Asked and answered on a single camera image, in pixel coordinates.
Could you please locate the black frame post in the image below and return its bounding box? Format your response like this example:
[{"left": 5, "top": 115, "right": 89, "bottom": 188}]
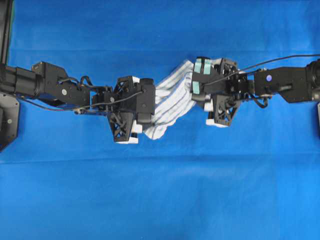
[{"left": 0, "top": 0, "right": 14, "bottom": 64}]

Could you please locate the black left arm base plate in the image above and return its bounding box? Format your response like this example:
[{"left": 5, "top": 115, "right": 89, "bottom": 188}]
[{"left": 0, "top": 92, "right": 20, "bottom": 152}]

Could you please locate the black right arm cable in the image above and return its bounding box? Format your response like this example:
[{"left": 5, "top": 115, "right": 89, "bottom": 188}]
[{"left": 199, "top": 53, "right": 320, "bottom": 88}]

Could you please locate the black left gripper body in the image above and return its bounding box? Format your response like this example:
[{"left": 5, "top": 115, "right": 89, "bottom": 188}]
[{"left": 91, "top": 76, "right": 140, "bottom": 144}]

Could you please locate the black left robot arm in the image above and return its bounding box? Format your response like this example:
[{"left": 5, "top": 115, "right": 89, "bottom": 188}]
[{"left": 0, "top": 61, "right": 147, "bottom": 144}]

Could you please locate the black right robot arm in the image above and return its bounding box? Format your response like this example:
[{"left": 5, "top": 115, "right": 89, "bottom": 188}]
[{"left": 203, "top": 59, "right": 320, "bottom": 128}]

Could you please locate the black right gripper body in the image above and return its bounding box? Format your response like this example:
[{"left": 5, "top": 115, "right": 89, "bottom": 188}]
[{"left": 203, "top": 58, "right": 250, "bottom": 128}]

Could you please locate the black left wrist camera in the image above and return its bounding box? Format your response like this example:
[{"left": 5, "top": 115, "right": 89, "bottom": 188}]
[{"left": 135, "top": 78, "right": 156, "bottom": 125}]

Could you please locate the blue table cloth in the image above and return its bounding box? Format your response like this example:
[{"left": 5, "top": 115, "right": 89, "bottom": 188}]
[{"left": 0, "top": 0, "right": 320, "bottom": 240}]

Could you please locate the blue striped white towel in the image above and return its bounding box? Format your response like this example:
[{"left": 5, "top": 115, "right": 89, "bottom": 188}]
[{"left": 143, "top": 59, "right": 196, "bottom": 140}]

